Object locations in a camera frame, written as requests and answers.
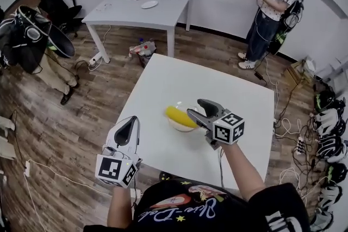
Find row of helmets on floor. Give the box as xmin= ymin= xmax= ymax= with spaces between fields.
xmin=309 ymin=88 xmax=348 ymax=232

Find black office chair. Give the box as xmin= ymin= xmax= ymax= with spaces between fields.
xmin=39 ymin=0 xmax=83 ymax=37

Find small white plate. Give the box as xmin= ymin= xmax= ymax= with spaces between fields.
xmin=140 ymin=0 xmax=159 ymax=10

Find white square table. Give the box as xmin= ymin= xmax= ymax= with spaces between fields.
xmin=116 ymin=53 xmax=275 ymax=191

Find white flat boxes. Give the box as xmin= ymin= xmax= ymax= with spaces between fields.
xmin=0 ymin=116 xmax=17 ymax=159

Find long white table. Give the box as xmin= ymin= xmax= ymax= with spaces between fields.
xmin=81 ymin=0 xmax=201 ymax=64

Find cardboard boxes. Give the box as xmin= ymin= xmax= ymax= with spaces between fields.
xmin=284 ymin=58 xmax=316 ymax=85

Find person's left forearm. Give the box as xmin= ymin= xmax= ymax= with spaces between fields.
xmin=107 ymin=186 xmax=134 ymax=228

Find clear plate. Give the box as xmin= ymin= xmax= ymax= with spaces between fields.
xmin=166 ymin=100 xmax=204 ymax=133

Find black round pouch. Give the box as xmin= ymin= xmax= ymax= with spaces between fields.
xmin=269 ymin=31 xmax=288 ymax=56

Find clear waste bag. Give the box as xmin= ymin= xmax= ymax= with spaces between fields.
xmin=129 ymin=38 xmax=158 ymax=68

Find tangle of floor cables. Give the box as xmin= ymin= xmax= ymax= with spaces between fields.
xmin=254 ymin=70 xmax=327 ymax=207

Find yellow banana toy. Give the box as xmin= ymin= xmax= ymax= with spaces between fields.
xmin=165 ymin=105 xmax=199 ymax=129

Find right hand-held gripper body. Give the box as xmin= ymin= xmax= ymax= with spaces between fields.
xmin=202 ymin=108 xmax=245 ymax=149

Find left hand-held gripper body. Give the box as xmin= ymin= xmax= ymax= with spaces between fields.
xmin=95 ymin=145 xmax=143 ymax=189

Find black white backpack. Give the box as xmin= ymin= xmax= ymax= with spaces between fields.
xmin=0 ymin=5 xmax=76 ymax=74
xmin=279 ymin=0 xmax=305 ymax=36

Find person's black printed shirt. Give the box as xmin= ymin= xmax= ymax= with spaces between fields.
xmin=83 ymin=178 xmax=311 ymax=232

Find person's right forearm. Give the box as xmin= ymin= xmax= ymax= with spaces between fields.
xmin=219 ymin=142 xmax=266 ymax=201

